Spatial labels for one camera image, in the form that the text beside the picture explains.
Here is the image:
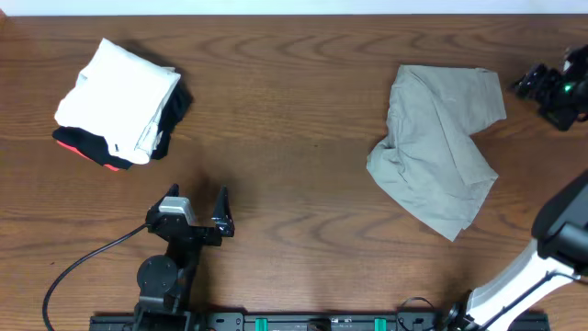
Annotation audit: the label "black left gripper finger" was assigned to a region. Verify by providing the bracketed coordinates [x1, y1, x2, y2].
[158, 184, 179, 207]
[211, 186, 235, 237]

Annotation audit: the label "khaki grey shorts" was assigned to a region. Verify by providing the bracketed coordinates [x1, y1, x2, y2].
[367, 65, 506, 241]

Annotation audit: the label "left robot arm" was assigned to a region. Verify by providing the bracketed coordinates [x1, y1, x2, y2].
[132, 184, 235, 330]

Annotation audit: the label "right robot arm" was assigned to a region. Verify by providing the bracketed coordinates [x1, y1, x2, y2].
[438, 47, 587, 331]

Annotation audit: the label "red folded garment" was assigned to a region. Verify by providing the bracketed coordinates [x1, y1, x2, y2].
[56, 141, 120, 172]

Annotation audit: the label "white folded garment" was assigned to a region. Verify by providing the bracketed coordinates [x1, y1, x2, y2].
[54, 39, 181, 165]

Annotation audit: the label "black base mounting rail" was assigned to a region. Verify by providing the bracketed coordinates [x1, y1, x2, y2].
[88, 310, 551, 331]

